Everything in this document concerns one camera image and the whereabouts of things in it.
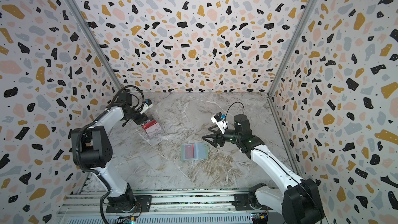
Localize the aluminium front rail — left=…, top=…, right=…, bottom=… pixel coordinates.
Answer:
left=57, top=188, right=276, bottom=217

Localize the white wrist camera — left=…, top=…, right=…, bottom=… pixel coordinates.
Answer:
left=140, top=99, right=153, bottom=114
left=210, top=112, right=228, bottom=133

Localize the red card in box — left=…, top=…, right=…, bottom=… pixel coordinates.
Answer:
left=142, top=120, right=157, bottom=130

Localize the red card in holder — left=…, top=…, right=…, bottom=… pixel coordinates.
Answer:
left=182, top=144, right=195, bottom=160

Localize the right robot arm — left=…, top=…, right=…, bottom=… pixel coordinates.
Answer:
left=202, top=113, right=325, bottom=224

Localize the clear acrylic card box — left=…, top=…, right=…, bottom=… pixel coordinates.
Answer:
left=141, top=119, right=163, bottom=139

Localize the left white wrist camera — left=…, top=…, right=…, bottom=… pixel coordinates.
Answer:
left=140, top=99, right=153, bottom=114

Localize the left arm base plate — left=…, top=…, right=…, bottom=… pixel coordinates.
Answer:
left=105, top=195, right=152, bottom=215

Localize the right thin black cable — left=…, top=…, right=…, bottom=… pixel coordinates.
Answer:
left=224, top=102, right=246, bottom=123

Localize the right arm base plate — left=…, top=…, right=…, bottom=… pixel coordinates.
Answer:
left=232, top=192, right=276, bottom=211

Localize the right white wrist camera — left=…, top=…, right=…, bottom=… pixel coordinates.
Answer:
left=210, top=112, right=228, bottom=133

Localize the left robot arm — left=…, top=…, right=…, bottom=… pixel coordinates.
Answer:
left=71, top=86, right=152, bottom=213

